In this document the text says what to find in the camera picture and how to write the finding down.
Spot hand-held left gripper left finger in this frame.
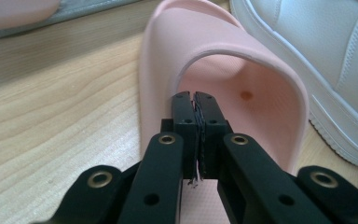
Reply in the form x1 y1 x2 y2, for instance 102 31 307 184
160 91 200 180

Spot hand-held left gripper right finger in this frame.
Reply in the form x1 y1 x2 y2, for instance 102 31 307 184
194 91 234 180

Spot pink rubber slipper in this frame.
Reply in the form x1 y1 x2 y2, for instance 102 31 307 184
0 0 62 33
138 0 310 224

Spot white lace-up sneaker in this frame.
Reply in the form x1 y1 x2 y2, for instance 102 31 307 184
228 0 358 171

